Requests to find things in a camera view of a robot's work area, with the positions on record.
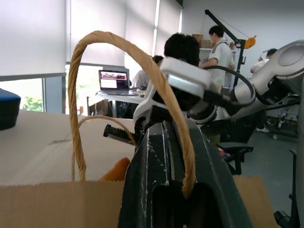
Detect black stand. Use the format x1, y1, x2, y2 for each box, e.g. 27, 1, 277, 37
273, 148, 304, 228

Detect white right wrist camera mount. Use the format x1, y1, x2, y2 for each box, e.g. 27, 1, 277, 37
132, 56, 212, 127

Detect standing person in white shirt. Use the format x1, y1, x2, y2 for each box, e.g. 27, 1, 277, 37
199, 25, 236, 94

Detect black office chair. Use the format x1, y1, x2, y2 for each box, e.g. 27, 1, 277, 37
216, 141, 254, 176

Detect brown paper bag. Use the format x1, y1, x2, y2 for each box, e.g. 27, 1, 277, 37
0, 30, 278, 228

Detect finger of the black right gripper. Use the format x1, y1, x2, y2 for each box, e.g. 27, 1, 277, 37
103, 123, 138, 146

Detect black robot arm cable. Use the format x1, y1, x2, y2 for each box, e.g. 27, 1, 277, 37
201, 65, 300, 112

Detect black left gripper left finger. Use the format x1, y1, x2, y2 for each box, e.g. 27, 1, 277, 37
118, 121, 183, 228

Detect white desk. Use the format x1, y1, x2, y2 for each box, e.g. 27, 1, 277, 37
95, 89, 150, 117

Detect person with black bushy hair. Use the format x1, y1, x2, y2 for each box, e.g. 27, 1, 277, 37
163, 32, 201, 68

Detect open laptop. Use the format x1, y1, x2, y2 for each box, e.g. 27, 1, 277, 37
98, 69, 139, 96

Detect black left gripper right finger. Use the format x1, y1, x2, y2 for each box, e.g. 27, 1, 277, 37
166, 118, 254, 228

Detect dark blue rounded case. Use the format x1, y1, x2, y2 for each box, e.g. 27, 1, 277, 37
0, 88, 22, 131

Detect orange plush toy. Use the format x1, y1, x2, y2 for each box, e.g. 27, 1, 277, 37
97, 157, 131, 183

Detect black hoist with orange reel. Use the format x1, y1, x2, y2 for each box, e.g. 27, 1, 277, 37
204, 9, 257, 88

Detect seated person in grey top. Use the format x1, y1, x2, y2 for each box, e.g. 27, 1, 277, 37
131, 55, 165, 91

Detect person in white with headset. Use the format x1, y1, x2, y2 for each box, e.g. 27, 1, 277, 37
250, 47, 278, 79

